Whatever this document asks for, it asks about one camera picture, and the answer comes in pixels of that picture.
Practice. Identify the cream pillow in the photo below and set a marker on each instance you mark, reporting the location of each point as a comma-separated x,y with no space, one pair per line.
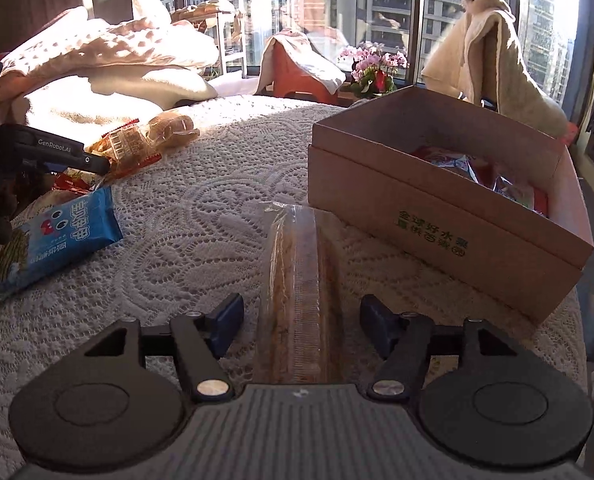
127,90

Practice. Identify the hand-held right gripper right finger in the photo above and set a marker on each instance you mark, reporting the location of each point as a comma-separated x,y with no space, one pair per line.
377,322

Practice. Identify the pink dotted blanket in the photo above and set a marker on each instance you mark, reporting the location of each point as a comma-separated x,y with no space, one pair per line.
117,45

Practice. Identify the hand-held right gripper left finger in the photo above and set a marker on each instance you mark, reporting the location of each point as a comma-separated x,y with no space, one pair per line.
227,320

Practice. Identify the pink flower plant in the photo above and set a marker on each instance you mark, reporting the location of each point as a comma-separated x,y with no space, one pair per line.
372,72

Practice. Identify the clear wafer packet red ends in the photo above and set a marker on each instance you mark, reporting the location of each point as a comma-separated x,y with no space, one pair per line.
127,147

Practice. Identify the red cushion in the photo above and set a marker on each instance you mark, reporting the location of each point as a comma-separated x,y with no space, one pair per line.
569,135

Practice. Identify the cream quilted blanket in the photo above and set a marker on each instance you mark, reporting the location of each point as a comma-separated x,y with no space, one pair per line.
502,60

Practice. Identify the cream cloth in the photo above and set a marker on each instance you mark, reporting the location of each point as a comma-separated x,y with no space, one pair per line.
322,65

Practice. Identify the pink cardboard box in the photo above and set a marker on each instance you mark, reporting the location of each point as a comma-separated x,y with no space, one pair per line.
427,230

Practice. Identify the long clear bread packet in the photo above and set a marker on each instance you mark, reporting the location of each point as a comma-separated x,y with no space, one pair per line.
297,300

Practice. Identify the blue white snack packet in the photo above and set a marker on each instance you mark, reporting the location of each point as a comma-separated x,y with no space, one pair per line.
62,240

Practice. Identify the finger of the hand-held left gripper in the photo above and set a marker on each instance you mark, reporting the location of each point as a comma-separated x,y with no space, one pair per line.
94,166

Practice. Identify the red green striped snack packet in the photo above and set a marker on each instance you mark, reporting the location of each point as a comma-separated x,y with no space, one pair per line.
522,195

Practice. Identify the orange yellow snack packet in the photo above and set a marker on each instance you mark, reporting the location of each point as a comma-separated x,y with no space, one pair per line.
74,182

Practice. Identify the clothes drying rack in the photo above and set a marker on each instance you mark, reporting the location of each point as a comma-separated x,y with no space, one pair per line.
207,15

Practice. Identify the clear bun packet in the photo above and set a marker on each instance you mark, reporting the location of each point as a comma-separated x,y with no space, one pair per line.
172,127

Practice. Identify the cream lace tablecloth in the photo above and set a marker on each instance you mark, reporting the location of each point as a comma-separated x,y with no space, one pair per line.
202,220

